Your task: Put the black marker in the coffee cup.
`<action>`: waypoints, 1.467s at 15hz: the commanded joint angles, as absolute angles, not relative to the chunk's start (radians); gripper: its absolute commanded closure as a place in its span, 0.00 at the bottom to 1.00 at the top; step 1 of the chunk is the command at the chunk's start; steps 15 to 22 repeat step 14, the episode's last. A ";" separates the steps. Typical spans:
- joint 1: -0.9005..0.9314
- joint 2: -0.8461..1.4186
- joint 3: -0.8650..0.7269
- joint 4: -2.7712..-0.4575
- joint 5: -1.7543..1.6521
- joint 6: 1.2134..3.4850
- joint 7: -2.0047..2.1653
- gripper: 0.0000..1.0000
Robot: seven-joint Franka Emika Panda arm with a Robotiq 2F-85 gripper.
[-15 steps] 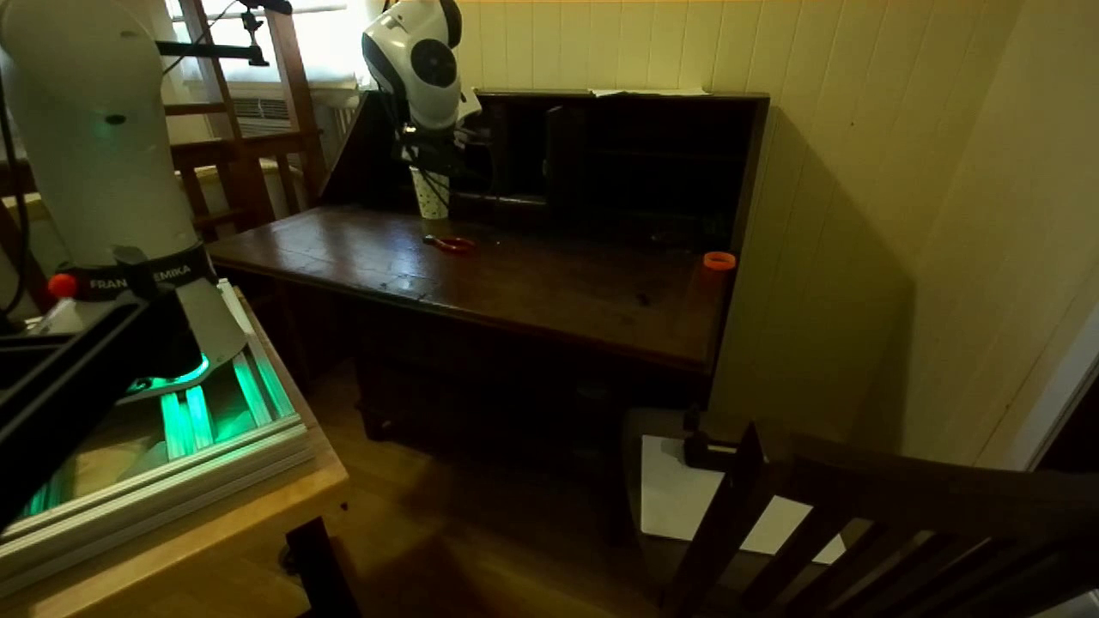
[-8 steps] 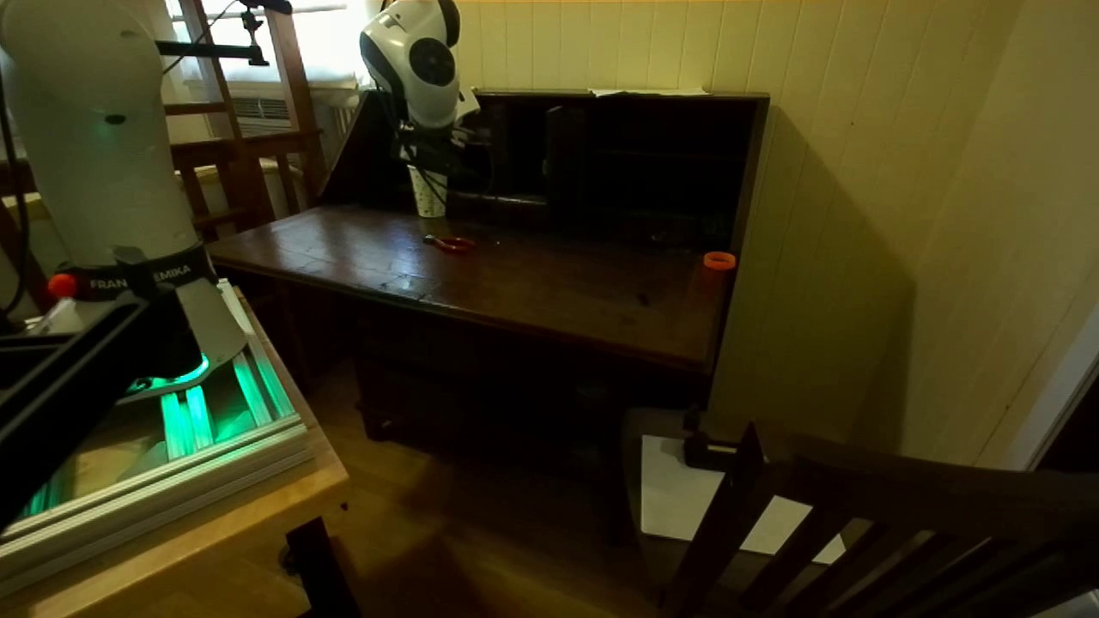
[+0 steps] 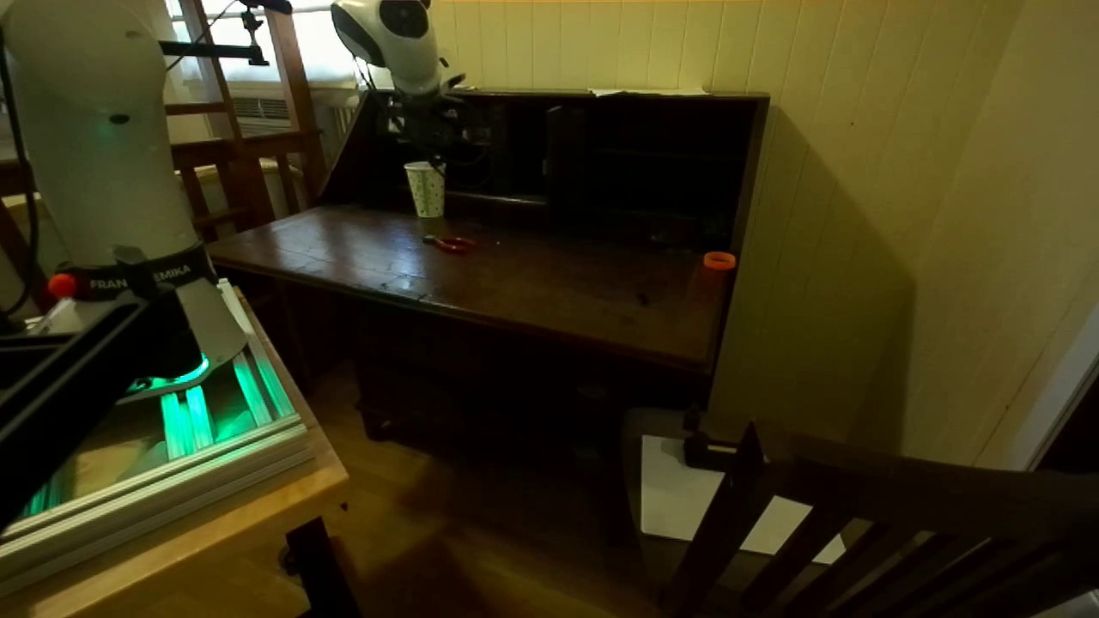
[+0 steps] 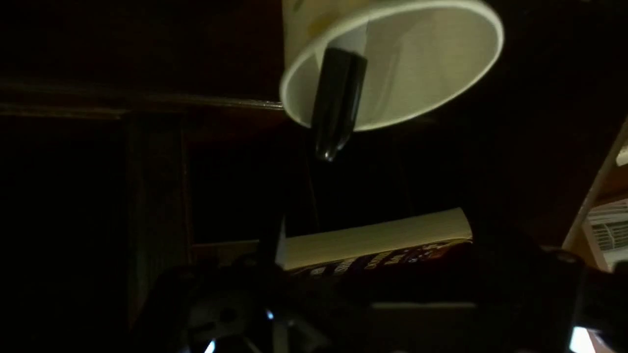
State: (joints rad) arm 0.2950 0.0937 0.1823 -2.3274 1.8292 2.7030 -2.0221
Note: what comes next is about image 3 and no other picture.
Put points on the light wooden robot table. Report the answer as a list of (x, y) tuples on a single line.
[(209, 538)]

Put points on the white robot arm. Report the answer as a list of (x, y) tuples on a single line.
[(98, 138)]

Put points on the orange round cap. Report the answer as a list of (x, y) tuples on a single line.
[(719, 261)]

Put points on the black camera tripod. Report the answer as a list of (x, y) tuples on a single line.
[(217, 49)]

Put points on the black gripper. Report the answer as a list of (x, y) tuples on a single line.
[(434, 129)]

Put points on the red emergency stop button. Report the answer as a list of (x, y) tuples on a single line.
[(62, 286)]

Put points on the dark wooden slatted chair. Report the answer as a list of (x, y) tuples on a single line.
[(916, 517)]

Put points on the white paper coffee cup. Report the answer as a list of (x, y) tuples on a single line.
[(425, 194)]

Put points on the white window air conditioner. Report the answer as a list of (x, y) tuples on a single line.
[(263, 112)]

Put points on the brown wooden chair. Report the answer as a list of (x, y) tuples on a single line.
[(236, 173)]

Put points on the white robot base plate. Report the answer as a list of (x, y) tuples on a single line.
[(175, 456)]

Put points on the white paper sheet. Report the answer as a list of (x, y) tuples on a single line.
[(690, 493)]

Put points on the dark wooden writing desk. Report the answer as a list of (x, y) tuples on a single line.
[(516, 274)]

